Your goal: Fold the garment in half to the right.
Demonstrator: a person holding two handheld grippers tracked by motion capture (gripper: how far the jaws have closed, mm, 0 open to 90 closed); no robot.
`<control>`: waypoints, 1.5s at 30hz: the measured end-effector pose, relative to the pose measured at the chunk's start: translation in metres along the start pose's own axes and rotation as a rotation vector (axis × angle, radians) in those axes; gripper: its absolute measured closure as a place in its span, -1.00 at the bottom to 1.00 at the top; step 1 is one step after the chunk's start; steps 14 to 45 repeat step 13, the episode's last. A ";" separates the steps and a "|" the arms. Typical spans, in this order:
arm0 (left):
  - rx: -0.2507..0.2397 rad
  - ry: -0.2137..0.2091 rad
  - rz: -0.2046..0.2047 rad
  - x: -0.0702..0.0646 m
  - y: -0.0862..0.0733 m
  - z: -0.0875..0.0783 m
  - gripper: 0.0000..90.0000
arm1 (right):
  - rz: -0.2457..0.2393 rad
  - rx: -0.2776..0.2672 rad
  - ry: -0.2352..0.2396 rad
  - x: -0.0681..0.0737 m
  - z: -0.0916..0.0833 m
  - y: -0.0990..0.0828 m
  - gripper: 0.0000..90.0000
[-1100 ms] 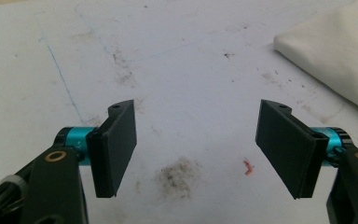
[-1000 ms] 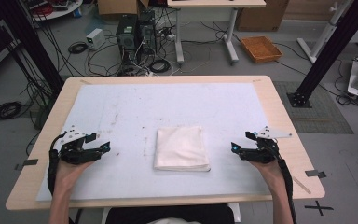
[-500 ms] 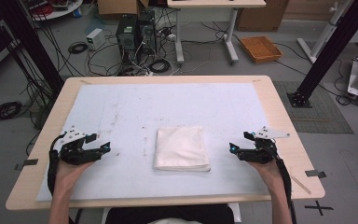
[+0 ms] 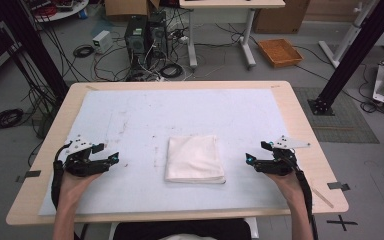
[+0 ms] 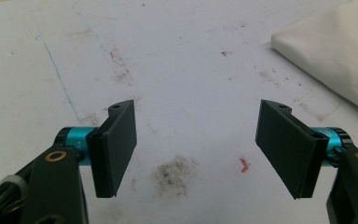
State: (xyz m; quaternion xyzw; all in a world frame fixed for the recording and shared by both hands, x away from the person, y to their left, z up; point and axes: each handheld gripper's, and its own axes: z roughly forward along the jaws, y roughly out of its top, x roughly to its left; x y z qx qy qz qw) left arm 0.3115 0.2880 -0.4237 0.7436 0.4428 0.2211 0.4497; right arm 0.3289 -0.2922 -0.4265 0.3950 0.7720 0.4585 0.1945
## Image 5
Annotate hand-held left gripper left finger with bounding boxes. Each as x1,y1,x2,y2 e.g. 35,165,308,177
55,99,138,199

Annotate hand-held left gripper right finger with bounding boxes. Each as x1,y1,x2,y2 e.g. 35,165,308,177
255,99,353,200

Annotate white tank top black trim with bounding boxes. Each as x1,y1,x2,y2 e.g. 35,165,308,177
270,0,358,120

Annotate white foam mat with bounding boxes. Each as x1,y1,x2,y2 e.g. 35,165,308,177
0,0,358,224

